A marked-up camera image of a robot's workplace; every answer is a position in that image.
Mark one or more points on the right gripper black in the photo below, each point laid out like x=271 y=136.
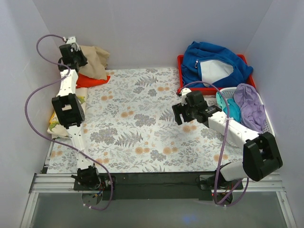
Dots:
x=180 y=113

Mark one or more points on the aluminium frame rail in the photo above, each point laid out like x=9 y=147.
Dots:
x=45 y=183

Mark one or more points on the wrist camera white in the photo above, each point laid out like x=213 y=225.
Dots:
x=183 y=94
x=69 y=40

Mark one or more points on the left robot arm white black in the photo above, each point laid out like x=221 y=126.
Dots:
x=71 y=114

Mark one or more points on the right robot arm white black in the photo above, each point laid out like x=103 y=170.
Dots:
x=261 y=155

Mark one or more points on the white perforated laundry basket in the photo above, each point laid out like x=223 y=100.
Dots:
x=268 y=118

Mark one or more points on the floral table cloth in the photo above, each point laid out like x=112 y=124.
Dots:
x=130 y=126

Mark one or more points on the blue white hoodie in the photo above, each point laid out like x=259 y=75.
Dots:
x=213 y=64

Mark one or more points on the teal t shirt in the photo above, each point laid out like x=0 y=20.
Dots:
x=234 y=109

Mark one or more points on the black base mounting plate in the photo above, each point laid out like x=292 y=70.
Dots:
x=159 y=185

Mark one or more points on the beige t shirt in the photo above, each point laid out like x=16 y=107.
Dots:
x=96 y=62

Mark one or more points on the orange folded t shirt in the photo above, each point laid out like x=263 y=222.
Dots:
x=87 y=82

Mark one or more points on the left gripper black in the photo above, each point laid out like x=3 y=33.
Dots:
x=77 y=58

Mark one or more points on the dinosaur print folded t shirt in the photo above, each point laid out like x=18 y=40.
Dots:
x=55 y=128

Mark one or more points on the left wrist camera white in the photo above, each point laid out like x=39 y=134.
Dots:
x=69 y=40

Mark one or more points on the purple t shirt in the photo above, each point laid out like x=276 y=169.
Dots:
x=253 y=115

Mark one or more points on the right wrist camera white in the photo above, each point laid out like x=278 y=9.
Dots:
x=183 y=94

